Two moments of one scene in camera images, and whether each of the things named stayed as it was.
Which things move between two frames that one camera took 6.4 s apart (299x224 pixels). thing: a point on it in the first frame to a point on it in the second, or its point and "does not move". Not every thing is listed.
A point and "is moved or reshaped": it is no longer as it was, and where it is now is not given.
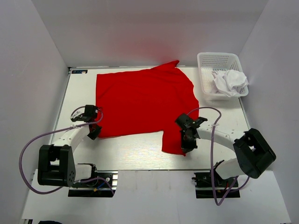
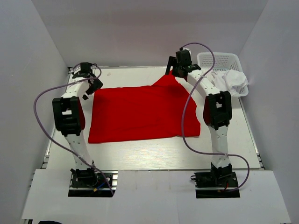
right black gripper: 187,147 to 172,62
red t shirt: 146,100 is moved or reshaped
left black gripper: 94,136 to 97,84
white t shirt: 229,82 does not move
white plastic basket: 209,62 does not move
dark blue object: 49,222 does not move
